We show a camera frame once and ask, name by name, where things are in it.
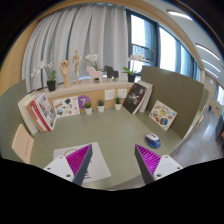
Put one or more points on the grey curtain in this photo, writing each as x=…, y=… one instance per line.
x=92, y=28

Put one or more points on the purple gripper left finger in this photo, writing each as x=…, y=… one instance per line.
x=72, y=167

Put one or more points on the blue white computer mouse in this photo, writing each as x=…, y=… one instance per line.
x=153, y=140

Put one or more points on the white wall socket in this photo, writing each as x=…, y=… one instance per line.
x=109, y=94
x=122, y=93

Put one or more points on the white book stack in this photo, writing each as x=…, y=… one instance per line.
x=30, y=124

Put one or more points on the colourful picture card right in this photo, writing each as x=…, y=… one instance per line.
x=162, y=115

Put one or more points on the white wall socket left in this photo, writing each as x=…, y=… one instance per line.
x=109, y=94

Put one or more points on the dark wooden horse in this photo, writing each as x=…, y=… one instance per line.
x=111, y=73

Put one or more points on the white orchid black pot left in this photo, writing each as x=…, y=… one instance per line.
x=51, y=76

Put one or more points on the wooden hand model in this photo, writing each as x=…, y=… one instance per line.
x=64, y=67

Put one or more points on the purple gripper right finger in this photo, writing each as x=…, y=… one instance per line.
x=154, y=167

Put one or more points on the small potted plant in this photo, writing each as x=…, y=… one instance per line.
x=88, y=108
x=100, y=105
x=118, y=103

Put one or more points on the wooden mannequin figure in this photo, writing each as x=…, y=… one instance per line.
x=76, y=60

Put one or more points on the wooden chair back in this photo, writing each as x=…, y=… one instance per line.
x=22, y=144

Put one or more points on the white orchid black pot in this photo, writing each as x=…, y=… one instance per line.
x=51, y=76
x=132, y=59

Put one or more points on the pink wooden horse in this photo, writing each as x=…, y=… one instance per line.
x=94, y=74

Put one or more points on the white orchid black pot right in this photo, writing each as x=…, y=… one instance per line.
x=132, y=59

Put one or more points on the white books behind black book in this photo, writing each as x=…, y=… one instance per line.
x=147, y=96

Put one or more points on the red white book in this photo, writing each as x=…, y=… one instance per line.
x=44, y=111

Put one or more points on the small potted plant middle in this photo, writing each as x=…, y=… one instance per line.
x=100, y=105

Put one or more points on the small potted plant left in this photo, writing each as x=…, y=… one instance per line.
x=88, y=108

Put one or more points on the purple number seven disc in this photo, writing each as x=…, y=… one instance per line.
x=82, y=100

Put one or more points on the green desk partition panel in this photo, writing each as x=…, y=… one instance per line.
x=180, y=93

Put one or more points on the small potted plant right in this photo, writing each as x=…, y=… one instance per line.
x=118, y=103

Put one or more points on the white orchid flowers middle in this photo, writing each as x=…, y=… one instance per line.
x=92, y=58

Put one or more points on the white wall socket right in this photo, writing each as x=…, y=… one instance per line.
x=122, y=93

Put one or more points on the colourful sticker card left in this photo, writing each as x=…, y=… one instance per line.
x=68, y=106

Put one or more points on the white mouse pad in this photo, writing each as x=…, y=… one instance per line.
x=97, y=168

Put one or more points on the black book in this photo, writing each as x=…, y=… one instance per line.
x=134, y=98

